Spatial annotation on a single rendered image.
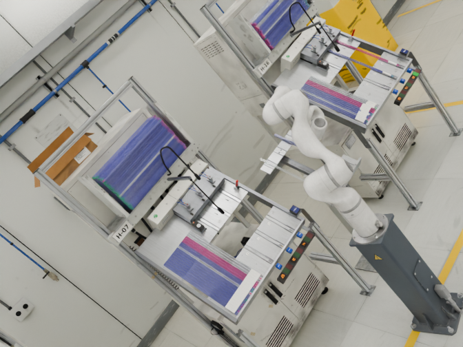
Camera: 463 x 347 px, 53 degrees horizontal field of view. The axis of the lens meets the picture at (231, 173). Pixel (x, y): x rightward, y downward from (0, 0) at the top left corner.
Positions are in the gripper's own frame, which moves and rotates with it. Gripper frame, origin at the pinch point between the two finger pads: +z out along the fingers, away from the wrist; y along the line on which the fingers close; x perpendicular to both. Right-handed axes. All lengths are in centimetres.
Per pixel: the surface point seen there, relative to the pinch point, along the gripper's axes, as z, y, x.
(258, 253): 8, 68, 8
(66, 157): -1, 87, -116
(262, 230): 9, 55, 3
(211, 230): 13, 71, -22
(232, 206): 13, 52, -21
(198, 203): 9, 63, -37
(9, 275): 119, 161, -154
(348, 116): 7.6, -42.0, 5.2
